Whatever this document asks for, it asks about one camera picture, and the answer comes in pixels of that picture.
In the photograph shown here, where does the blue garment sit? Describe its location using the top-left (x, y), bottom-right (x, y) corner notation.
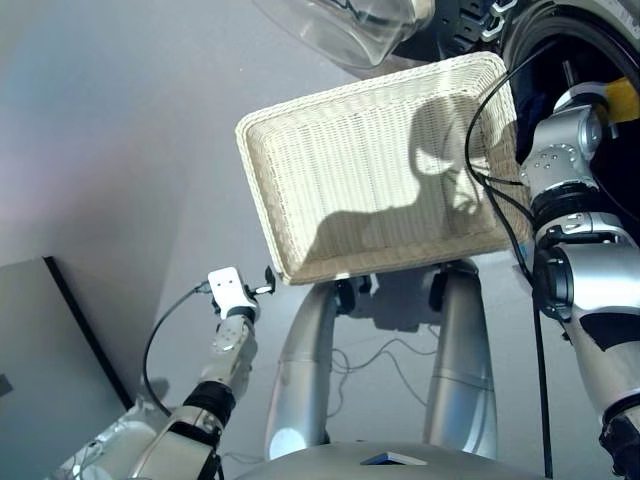
top-left (514, 74), bottom-right (541, 161)

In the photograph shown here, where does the pale woven laundry basket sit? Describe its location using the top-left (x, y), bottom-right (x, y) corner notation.
top-left (233, 50), bottom-right (535, 287)

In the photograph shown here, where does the round washing machine door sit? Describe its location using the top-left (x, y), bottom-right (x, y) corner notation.
top-left (252, 0), bottom-right (506, 71)

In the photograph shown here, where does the grey washing machine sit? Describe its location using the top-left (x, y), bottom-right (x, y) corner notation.
top-left (499, 0), bottom-right (640, 229)

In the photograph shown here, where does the silver robot leg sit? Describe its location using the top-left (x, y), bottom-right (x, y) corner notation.
top-left (263, 283), bottom-right (337, 462)
top-left (421, 257), bottom-right (500, 462)

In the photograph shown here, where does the grey robot torso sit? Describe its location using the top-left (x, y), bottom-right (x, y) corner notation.
top-left (234, 441), bottom-right (519, 480)

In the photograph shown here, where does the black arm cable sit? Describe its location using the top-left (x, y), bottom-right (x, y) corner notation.
top-left (463, 39), bottom-right (554, 476)
top-left (142, 281), bottom-right (215, 419)

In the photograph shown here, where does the thin grey floor cable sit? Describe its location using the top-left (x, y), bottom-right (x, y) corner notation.
top-left (327, 337), bottom-right (442, 419)

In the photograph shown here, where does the black wall baseboard strip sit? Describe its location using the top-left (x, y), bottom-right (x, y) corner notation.
top-left (42, 254), bottom-right (136, 411)

